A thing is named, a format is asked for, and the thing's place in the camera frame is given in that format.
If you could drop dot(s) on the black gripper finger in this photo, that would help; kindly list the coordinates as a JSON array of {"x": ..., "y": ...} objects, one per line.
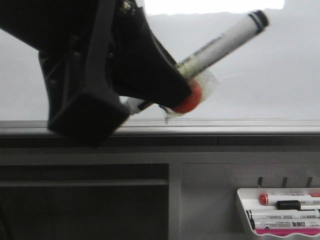
[
  {"x": 140, "y": 66},
  {"x": 82, "y": 103}
]

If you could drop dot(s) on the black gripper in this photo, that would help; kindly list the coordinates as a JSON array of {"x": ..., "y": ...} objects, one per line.
[{"x": 49, "y": 26}]

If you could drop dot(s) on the red magnet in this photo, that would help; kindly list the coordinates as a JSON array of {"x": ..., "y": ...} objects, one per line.
[{"x": 202, "y": 86}]

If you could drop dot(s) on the white black whiteboard marker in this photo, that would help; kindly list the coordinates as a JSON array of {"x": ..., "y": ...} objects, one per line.
[{"x": 234, "y": 37}]

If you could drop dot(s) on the left tray hook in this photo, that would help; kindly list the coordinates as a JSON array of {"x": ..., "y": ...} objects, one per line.
[{"x": 259, "y": 182}]

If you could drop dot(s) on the tray hook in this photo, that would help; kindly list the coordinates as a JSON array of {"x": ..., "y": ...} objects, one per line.
[
  {"x": 259, "y": 182},
  {"x": 284, "y": 182},
  {"x": 309, "y": 182}
]

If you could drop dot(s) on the white marker tray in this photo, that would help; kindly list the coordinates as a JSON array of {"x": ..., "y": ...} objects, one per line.
[{"x": 248, "y": 199}]

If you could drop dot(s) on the red capped marker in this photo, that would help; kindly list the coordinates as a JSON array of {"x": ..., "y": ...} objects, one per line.
[{"x": 304, "y": 199}]

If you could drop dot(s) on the white marker black end upper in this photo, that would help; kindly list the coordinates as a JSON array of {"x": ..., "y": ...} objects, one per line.
[{"x": 283, "y": 214}]

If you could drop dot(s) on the white marker black end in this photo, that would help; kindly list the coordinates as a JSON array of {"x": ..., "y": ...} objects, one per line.
[
  {"x": 283, "y": 214},
  {"x": 284, "y": 224}
]

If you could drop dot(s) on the middle tray hook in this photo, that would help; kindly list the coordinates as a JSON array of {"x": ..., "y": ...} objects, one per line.
[{"x": 284, "y": 182}]

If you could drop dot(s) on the black capped marker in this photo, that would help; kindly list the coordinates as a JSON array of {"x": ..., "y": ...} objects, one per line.
[{"x": 297, "y": 204}]

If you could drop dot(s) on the right tray hook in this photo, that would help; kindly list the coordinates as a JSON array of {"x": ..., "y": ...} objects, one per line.
[{"x": 309, "y": 182}]

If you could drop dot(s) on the white marker black end lower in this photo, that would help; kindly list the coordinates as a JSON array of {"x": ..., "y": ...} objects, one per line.
[{"x": 284, "y": 224}]

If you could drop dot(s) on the pink eraser strip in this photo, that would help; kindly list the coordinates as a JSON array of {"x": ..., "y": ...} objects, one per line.
[{"x": 285, "y": 232}]

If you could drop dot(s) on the whiteboard with grey frame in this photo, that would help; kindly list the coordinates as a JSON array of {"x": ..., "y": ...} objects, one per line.
[{"x": 268, "y": 85}]

